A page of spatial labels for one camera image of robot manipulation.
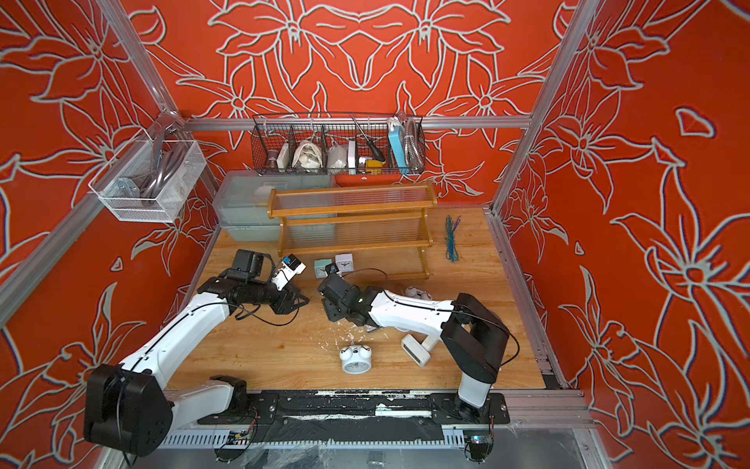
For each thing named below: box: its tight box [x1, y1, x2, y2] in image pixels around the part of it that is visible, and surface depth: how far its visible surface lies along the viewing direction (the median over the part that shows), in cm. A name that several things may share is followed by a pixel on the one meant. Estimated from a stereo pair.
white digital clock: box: [400, 333, 432, 369], surface depth 81 cm
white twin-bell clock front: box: [339, 344, 373, 376], surface depth 76 cm
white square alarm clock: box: [334, 253, 355, 272], surface depth 97 cm
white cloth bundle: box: [291, 139, 324, 169], surface depth 92 cm
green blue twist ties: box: [444, 214, 462, 263], surface depth 111 cm
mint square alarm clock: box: [314, 258, 334, 279], surface depth 97 cm
